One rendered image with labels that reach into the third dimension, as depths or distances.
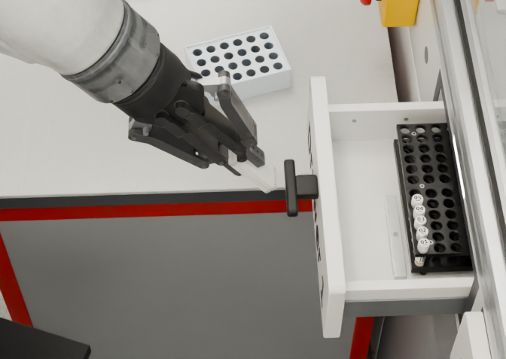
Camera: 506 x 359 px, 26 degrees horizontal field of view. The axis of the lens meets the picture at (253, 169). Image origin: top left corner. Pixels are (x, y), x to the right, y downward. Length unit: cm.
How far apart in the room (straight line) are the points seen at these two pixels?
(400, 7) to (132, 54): 53
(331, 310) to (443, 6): 38
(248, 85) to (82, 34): 53
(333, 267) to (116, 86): 30
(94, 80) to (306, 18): 63
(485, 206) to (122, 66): 39
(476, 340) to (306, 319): 65
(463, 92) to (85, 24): 45
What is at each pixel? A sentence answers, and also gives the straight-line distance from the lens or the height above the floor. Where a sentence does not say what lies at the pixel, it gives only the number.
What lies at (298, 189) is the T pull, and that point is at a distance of 121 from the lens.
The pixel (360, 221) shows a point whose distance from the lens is 128.
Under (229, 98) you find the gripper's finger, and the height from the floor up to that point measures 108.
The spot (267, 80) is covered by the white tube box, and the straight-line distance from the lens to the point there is 146.
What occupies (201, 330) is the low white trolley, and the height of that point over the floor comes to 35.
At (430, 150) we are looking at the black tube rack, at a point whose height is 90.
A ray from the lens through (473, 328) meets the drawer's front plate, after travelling 112.
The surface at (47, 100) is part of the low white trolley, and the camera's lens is 150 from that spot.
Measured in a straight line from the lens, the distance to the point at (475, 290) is 116.
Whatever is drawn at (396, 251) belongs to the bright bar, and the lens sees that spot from 125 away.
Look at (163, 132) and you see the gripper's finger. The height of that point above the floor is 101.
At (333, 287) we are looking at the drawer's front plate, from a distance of 113.
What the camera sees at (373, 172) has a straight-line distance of 132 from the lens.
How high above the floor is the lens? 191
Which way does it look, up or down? 55 degrees down
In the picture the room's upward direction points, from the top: straight up
